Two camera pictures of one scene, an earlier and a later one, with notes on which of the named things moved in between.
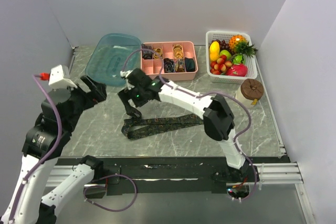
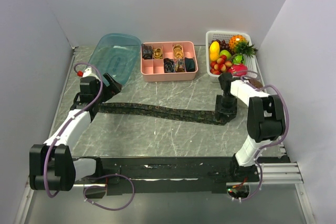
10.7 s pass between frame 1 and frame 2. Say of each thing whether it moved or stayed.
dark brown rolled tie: stayed
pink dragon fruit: stayed
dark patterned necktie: moved
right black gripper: moved
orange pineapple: stayed
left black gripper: moved
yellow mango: stayed
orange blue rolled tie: stayed
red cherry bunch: stayed
